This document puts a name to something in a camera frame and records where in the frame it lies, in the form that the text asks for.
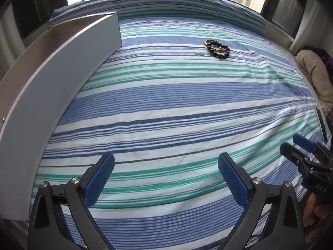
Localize gold and black bracelet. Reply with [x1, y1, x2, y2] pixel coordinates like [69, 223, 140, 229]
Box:
[204, 39, 226, 53]

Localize purple cloth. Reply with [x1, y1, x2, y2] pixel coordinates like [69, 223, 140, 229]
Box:
[319, 54, 333, 69]

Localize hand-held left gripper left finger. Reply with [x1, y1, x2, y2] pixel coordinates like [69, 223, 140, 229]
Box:
[27, 151, 115, 250]

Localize striped bed sheet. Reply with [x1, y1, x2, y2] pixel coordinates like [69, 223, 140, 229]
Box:
[13, 0, 326, 250]

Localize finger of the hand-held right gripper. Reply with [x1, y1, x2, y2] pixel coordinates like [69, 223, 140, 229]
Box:
[293, 134, 326, 154]
[280, 142, 316, 171]

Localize black bead bracelet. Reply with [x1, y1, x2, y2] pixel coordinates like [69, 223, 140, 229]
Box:
[208, 45, 231, 60]

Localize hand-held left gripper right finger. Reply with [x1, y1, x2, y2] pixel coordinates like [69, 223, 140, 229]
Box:
[218, 152, 305, 250]

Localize grey drawer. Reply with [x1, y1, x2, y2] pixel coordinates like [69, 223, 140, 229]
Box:
[0, 12, 123, 221]

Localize beige pillow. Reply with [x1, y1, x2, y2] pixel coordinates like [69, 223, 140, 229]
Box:
[295, 49, 333, 115]

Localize dark curtain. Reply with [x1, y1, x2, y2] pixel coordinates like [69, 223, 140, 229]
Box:
[9, 0, 68, 40]

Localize person's right hand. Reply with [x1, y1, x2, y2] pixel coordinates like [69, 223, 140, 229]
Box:
[304, 195, 333, 228]

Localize white curtain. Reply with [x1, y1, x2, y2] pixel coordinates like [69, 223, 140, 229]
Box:
[288, 0, 333, 56]

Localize dark window frame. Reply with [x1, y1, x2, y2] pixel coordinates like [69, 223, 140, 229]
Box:
[260, 0, 324, 40]

